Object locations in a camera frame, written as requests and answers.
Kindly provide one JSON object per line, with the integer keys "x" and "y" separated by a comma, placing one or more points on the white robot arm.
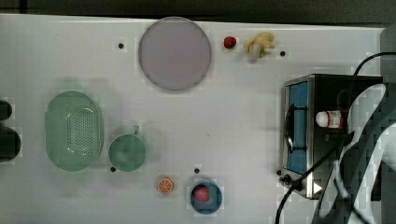
{"x": 371, "y": 141}

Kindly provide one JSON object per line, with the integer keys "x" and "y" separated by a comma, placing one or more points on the silver toaster oven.
{"x": 304, "y": 142}

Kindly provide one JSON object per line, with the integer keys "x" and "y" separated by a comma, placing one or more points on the red strawberry toy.
{"x": 229, "y": 42}

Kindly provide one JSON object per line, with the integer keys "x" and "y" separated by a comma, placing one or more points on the orange slice toy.
{"x": 165, "y": 185}

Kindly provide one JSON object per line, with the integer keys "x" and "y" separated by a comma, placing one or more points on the red fruit in bowl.
{"x": 201, "y": 194}

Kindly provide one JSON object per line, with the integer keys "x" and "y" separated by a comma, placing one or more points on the blue bowl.
{"x": 215, "y": 199}

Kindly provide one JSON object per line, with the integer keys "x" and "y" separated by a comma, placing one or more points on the yellow banana bunch toy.
{"x": 256, "y": 46}

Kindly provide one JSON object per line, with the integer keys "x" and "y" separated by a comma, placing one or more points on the green perforated colander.
{"x": 74, "y": 131}

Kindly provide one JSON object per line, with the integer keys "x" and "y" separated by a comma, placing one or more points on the large black pan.
{"x": 10, "y": 144}

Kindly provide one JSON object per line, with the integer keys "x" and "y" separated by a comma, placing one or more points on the small black pot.
{"x": 5, "y": 110}

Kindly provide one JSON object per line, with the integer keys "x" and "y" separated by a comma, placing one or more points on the green cup with handle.
{"x": 128, "y": 152}

